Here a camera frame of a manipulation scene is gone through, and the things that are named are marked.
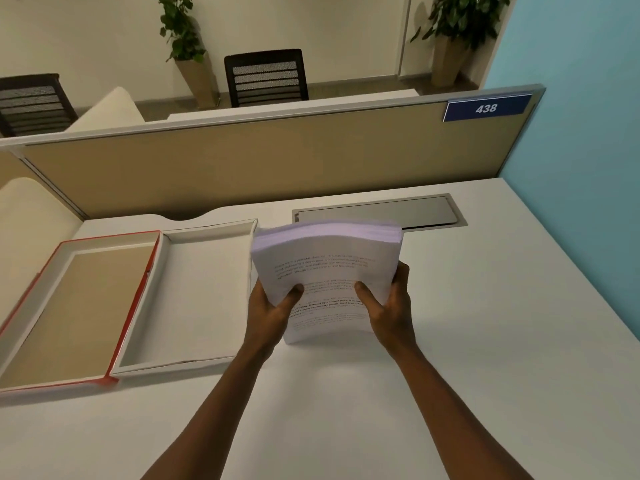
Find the person's right hand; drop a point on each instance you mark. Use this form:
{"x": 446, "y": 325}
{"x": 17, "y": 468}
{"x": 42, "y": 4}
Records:
{"x": 395, "y": 319}

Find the person's left hand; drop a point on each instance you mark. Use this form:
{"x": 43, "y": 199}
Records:
{"x": 265, "y": 322}

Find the person's right thumb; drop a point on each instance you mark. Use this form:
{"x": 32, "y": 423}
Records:
{"x": 367, "y": 297}

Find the person's left thumb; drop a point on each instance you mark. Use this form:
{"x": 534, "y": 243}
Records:
{"x": 292, "y": 298}

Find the stack of printed white paper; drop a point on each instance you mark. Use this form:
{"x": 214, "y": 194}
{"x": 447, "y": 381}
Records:
{"x": 327, "y": 274}

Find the person's right forearm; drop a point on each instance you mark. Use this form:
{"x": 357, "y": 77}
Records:
{"x": 455, "y": 419}

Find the person's left forearm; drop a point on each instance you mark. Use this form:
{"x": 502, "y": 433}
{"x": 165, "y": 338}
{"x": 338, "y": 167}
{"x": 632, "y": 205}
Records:
{"x": 210, "y": 414}

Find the white box tray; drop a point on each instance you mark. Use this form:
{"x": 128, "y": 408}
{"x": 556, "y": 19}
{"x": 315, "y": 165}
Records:
{"x": 195, "y": 299}

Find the beige desk partition panel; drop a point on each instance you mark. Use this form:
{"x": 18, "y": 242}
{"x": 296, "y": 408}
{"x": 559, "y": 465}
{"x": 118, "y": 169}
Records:
{"x": 280, "y": 159}

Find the red-edged box lid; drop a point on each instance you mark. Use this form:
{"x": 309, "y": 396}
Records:
{"x": 75, "y": 309}

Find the black mesh office chair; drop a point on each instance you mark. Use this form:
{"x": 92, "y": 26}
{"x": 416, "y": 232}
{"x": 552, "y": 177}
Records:
{"x": 267, "y": 77}
{"x": 32, "y": 102}

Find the blue number sign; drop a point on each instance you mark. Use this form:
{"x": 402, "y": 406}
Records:
{"x": 487, "y": 108}

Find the cream curved chair back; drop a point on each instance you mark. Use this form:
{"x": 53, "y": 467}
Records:
{"x": 107, "y": 112}
{"x": 30, "y": 229}

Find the potted green plant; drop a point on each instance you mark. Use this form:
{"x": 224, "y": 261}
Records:
{"x": 187, "y": 44}
{"x": 457, "y": 32}

